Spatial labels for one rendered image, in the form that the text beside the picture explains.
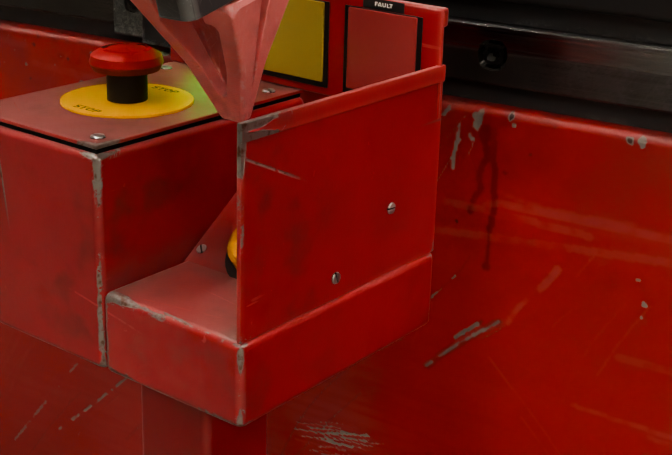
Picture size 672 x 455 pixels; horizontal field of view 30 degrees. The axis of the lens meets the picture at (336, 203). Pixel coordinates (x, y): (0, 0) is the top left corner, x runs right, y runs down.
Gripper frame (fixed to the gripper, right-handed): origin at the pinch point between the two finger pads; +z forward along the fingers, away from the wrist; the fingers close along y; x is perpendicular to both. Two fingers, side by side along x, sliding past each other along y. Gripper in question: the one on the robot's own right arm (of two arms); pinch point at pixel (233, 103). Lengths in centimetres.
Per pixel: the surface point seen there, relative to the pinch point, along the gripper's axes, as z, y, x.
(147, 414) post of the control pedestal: 19.2, -4.3, 7.2
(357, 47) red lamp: 1.6, 10.4, 0.5
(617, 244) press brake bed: 15.1, 17.3, -11.3
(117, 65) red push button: -0.1, 0.8, 8.8
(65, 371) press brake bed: 33.8, 7.3, 32.3
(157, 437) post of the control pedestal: 20.3, -4.6, 6.4
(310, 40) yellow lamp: 1.7, 10.4, 3.8
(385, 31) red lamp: 0.5, 10.7, -1.3
